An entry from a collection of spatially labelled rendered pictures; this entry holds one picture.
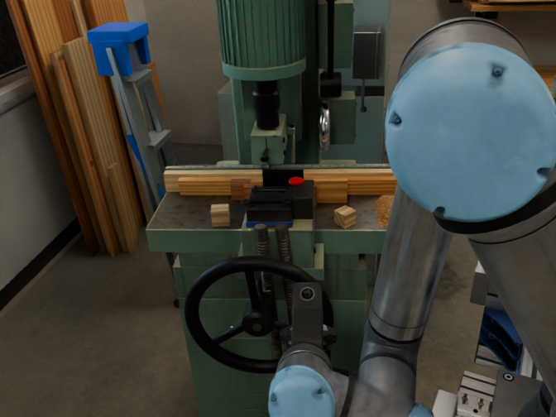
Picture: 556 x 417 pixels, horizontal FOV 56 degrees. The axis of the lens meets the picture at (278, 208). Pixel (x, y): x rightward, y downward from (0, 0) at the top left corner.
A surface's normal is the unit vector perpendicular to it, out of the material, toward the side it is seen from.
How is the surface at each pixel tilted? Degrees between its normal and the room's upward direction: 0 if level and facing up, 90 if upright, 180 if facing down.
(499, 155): 83
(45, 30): 87
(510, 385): 0
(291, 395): 60
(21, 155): 90
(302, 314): 32
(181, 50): 90
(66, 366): 0
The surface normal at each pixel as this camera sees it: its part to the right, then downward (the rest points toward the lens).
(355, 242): -0.08, 0.50
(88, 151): 0.97, 0.04
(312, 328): -0.09, -0.47
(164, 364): -0.05, -0.87
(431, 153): -0.33, 0.38
